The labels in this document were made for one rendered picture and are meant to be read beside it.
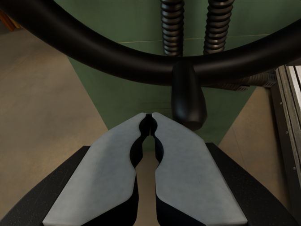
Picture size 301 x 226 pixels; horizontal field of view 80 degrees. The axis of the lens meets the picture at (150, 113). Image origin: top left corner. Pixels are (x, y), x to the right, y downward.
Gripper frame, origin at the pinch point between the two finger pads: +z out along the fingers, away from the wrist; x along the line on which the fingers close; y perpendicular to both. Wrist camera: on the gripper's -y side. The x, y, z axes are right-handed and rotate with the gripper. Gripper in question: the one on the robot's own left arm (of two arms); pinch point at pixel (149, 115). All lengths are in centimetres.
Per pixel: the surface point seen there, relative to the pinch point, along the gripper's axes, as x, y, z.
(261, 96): 56, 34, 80
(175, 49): 2.8, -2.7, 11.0
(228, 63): 6.7, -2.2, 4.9
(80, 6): -11.3, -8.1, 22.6
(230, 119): 24, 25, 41
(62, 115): -51, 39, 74
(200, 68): 4.5, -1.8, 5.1
